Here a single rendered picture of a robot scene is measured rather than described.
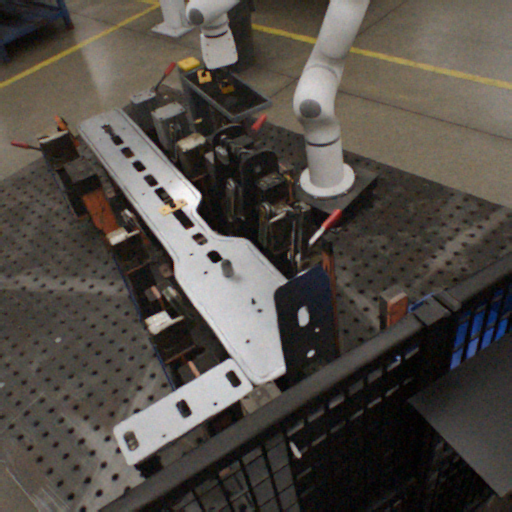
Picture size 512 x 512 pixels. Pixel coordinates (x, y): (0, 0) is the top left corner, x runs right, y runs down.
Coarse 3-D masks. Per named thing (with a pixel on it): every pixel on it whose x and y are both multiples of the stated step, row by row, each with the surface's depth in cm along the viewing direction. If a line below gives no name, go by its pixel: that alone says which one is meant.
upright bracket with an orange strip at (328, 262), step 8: (328, 240) 116; (328, 248) 117; (328, 256) 119; (328, 264) 120; (328, 272) 123; (336, 296) 128; (336, 304) 130; (336, 312) 132; (336, 320) 134; (336, 328) 137; (336, 336) 139; (336, 344) 141; (336, 352) 143
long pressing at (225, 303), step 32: (96, 128) 202; (128, 128) 199; (128, 160) 184; (160, 160) 181; (128, 192) 172; (192, 192) 167; (160, 224) 158; (192, 256) 147; (224, 256) 145; (256, 256) 143; (192, 288) 139; (224, 288) 137; (256, 288) 136; (224, 320) 130; (256, 320) 128; (256, 352) 122; (256, 384) 117
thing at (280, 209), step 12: (276, 216) 144; (276, 228) 144; (288, 228) 147; (276, 240) 147; (288, 240) 150; (276, 252) 150; (288, 252) 153; (276, 264) 153; (288, 264) 156; (288, 276) 159
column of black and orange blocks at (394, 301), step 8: (392, 288) 104; (384, 296) 103; (392, 296) 103; (400, 296) 102; (408, 296) 103; (384, 304) 104; (392, 304) 102; (400, 304) 103; (384, 312) 105; (392, 312) 103; (400, 312) 105; (384, 320) 107; (392, 320) 105; (384, 328) 109
